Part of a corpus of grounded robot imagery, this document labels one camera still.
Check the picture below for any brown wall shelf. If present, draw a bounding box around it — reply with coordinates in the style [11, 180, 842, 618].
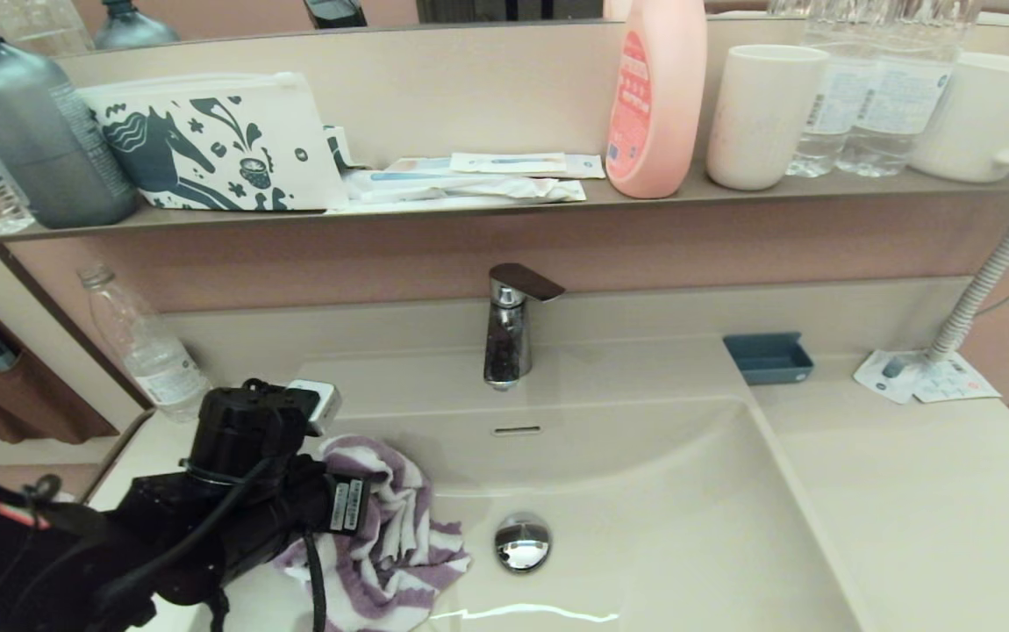
[0, 165, 1009, 248]

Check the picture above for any white coiled hose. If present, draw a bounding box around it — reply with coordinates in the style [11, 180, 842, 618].
[924, 202, 1009, 365]

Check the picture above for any pink lotion bottle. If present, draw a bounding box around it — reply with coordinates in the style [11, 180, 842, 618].
[605, 0, 710, 199]

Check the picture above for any flat white toiletry packet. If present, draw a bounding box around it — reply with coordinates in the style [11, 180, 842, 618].
[329, 196, 562, 215]

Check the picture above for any white pouch with blue horse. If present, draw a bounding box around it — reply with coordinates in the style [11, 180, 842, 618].
[79, 70, 350, 212]

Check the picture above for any white mug with handle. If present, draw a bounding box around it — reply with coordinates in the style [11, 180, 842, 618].
[909, 51, 1009, 183]

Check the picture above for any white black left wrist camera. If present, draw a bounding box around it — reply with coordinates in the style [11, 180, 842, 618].
[285, 379, 343, 437]

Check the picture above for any capless clear plastic bottle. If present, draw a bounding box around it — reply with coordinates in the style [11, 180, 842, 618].
[77, 263, 211, 422]

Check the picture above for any crumpled white toiletry packet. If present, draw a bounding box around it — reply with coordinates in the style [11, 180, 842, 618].
[344, 169, 589, 207]

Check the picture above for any beige rectangular sink basin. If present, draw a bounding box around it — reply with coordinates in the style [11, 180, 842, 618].
[173, 338, 874, 632]

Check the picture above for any small white blue printed packet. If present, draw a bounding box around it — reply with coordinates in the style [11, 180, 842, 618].
[325, 125, 367, 171]

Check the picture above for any chrome drain stopper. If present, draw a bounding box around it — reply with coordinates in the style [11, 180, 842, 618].
[494, 513, 552, 573]

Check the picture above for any brown hanging holder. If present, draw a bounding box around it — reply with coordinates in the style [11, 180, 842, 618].
[0, 298, 119, 444]

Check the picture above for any white printed paper leaflet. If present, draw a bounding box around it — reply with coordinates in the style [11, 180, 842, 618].
[914, 353, 1002, 405]

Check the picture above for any chrome faucet with dark handle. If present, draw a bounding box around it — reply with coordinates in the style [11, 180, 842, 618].
[483, 263, 566, 391]

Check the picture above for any blue soap tray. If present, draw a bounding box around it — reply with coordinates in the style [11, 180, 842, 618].
[724, 332, 815, 387]

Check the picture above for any small beige toiletry packet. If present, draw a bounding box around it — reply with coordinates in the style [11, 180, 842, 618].
[450, 152, 569, 175]

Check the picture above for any purple white striped towel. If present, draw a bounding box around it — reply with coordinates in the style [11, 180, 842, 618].
[275, 434, 472, 632]

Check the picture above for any grey bottle with teal cap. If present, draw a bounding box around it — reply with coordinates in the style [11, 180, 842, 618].
[0, 0, 141, 227]

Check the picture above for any white handleless cup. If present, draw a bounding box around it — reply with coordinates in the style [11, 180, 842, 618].
[706, 45, 831, 191]

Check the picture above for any wall mirror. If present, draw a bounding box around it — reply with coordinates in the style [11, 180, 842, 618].
[0, 0, 1009, 61]

